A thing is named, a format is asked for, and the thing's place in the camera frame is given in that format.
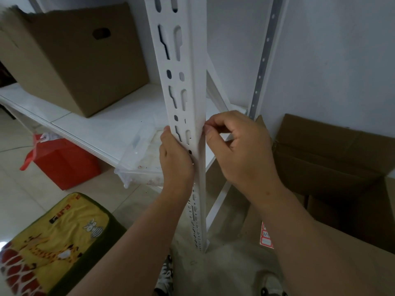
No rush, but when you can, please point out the person's left hand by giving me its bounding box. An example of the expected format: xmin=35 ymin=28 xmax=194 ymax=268
xmin=159 ymin=126 xmax=195 ymax=195

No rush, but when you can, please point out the person's right hand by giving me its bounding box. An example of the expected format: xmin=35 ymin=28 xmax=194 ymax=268
xmin=204 ymin=110 xmax=283 ymax=201

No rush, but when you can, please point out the white slotted metal shelf post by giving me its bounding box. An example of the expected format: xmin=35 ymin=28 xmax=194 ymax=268
xmin=144 ymin=0 xmax=210 ymax=253

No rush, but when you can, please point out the person's left forearm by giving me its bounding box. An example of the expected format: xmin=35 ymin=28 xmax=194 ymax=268
xmin=67 ymin=189 xmax=193 ymax=296

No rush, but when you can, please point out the person's right forearm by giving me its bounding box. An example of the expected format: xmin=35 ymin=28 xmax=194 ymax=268
xmin=247 ymin=182 xmax=395 ymax=296

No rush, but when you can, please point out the clear plastic container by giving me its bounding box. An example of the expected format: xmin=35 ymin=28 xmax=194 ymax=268
xmin=114 ymin=123 xmax=165 ymax=190

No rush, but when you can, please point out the white diagonal shelf brace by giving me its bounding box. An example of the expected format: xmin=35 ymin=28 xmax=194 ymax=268
xmin=206 ymin=55 xmax=231 ymax=113

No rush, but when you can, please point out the white lower shelf beam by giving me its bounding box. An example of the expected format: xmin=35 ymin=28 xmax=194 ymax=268
xmin=205 ymin=180 xmax=232 ymax=233

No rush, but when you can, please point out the white shelf board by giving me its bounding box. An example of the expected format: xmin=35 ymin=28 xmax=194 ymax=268
xmin=0 ymin=81 xmax=248 ymax=173

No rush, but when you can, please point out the red and white label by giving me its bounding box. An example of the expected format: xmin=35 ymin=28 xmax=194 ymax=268
xmin=260 ymin=221 xmax=275 ymax=250

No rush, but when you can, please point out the red paper bag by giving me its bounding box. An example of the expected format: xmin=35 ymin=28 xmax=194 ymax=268
xmin=20 ymin=132 xmax=103 ymax=191

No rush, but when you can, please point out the open brown cardboard box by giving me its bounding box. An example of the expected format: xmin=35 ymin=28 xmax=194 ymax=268
xmin=239 ymin=113 xmax=395 ymax=296

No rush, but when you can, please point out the closed brown cardboard box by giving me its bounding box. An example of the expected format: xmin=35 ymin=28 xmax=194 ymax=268
xmin=0 ymin=2 xmax=150 ymax=118

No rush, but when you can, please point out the person's left shoe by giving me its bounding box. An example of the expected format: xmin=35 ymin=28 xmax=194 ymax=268
xmin=154 ymin=255 xmax=174 ymax=296

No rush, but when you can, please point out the person's shoe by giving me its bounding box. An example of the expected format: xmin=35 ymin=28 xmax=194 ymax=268
xmin=154 ymin=255 xmax=174 ymax=296
xmin=260 ymin=272 xmax=288 ymax=296

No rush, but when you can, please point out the yellow giraffe print cushion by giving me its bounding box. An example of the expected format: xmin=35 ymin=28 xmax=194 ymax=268
xmin=0 ymin=192 xmax=127 ymax=296

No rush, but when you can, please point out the person's right shoe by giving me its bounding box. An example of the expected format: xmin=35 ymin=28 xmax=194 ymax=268
xmin=260 ymin=272 xmax=288 ymax=296

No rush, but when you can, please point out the grey perforated metal shelf post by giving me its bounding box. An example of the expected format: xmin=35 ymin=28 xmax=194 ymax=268
xmin=248 ymin=0 xmax=285 ymax=120

